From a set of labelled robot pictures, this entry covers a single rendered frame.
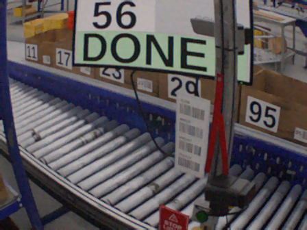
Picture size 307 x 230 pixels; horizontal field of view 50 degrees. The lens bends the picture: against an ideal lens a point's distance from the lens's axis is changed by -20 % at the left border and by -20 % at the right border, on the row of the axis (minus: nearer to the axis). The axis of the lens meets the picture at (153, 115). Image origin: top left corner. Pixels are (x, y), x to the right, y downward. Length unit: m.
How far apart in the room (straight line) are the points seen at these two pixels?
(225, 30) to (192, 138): 0.27
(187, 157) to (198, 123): 0.10
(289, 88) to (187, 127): 0.91
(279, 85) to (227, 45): 0.98
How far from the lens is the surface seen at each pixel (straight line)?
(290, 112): 1.42
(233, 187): 0.83
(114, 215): 1.28
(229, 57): 0.78
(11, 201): 0.72
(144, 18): 0.94
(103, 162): 1.56
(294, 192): 1.41
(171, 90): 1.68
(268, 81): 1.75
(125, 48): 0.97
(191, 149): 0.91
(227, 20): 0.76
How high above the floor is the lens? 1.57
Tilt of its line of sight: 26 degrees down
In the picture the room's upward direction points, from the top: straight up
